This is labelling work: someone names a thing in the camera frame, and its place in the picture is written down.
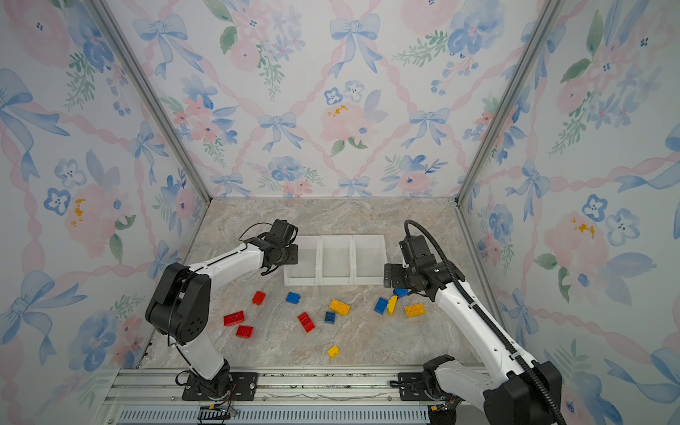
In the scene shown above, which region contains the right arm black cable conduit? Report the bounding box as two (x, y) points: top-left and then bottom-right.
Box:
(403, 219), (568, 425)

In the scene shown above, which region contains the small red lego brick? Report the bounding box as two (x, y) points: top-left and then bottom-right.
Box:
(251, 291), (267, 306)

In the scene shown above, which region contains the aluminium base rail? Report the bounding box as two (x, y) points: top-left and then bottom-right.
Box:
(92, 365), (559, 425)

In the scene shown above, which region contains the blue lego brick left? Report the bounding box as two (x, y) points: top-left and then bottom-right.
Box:
(286, 292), (301, 305)

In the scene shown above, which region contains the yellow long lego brick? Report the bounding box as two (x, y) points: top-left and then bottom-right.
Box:
(404, 304), (427, 318)
(329, 299), (351, 316)

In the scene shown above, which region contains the blue tall lego brick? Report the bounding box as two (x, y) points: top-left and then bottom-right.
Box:
(392, 289), (410, 299)

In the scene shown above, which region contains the left aluminium corner post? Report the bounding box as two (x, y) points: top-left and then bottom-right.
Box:
(84, 0), (214, 203)

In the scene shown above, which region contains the small yellow lego brick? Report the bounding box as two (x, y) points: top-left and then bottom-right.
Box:
(327, 345), (339, 358)

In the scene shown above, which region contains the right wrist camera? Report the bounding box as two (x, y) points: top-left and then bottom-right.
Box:
(399, 235), (431, 263)

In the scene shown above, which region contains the red curved lego brick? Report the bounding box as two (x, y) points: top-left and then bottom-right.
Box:
(297, 313), (315, 333)

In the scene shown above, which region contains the blue square lego brick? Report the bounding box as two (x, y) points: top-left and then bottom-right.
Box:
(374, 297), (389, 315)

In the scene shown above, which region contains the aluminium corner post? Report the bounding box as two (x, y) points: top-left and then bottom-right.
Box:
(455, 0), (564, 205)
(84, 0), (214, 203)

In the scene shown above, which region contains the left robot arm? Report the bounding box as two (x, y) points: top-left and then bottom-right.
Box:
(145, 220), (299, 404)

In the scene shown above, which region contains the red lego brick near base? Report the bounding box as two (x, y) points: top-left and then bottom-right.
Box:
(236, 325), (254, 339)

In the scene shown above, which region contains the right aluminium corner post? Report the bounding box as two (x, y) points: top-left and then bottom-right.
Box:
(455, 0), (564, 205)

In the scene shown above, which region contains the red long lego brick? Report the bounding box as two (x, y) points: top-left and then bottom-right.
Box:
(223, 311), (245, 327)

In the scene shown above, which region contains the yellow curved lego brick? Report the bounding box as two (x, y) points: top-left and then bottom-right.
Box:
(387, 295), (398, 316)

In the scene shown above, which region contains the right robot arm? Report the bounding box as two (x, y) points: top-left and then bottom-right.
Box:
(384, 235), (565, 424)

